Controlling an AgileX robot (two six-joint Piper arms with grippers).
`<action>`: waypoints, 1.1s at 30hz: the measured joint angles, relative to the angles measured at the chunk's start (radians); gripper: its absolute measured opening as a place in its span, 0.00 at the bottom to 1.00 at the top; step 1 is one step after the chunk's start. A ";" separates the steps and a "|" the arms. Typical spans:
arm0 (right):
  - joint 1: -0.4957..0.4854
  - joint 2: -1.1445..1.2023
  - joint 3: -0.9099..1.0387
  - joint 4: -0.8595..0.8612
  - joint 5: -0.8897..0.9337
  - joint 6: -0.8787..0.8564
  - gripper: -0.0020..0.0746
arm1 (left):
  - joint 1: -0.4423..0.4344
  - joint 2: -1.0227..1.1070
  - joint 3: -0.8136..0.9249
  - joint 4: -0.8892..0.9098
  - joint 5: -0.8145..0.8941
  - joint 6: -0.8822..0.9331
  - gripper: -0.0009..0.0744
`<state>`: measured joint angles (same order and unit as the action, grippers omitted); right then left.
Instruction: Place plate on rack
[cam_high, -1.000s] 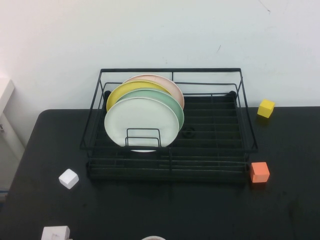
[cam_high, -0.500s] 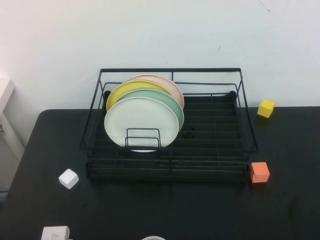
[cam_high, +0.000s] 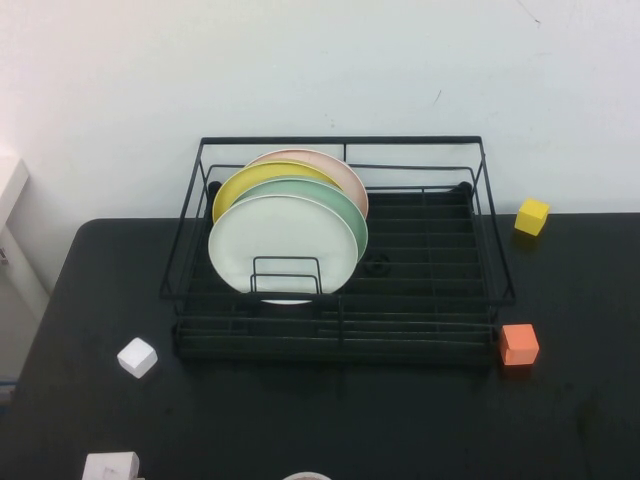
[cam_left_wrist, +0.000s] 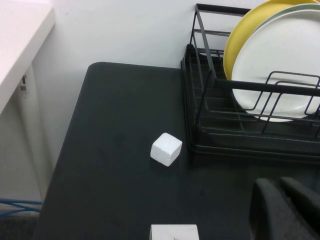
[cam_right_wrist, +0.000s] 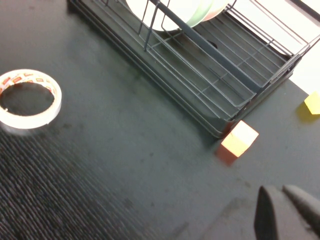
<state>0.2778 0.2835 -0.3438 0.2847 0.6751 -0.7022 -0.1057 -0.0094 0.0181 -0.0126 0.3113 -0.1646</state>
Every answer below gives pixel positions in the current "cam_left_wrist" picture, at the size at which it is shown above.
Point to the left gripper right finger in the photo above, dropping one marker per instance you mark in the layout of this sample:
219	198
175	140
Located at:
305	193

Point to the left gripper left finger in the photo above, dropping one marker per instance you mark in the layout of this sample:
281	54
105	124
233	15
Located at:
275	220

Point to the white plate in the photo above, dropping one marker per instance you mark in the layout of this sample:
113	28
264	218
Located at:
275	50

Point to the yellow plate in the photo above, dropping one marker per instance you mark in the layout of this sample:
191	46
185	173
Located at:
235	45

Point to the green plate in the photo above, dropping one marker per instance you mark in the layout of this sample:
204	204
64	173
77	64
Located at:
287	11

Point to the white block with pencil mark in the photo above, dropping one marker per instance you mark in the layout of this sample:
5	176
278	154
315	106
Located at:
172	232

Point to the white cube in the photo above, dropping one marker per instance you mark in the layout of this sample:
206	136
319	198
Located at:
165	150

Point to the white cabinet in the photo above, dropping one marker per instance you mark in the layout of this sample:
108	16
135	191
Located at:
20	37

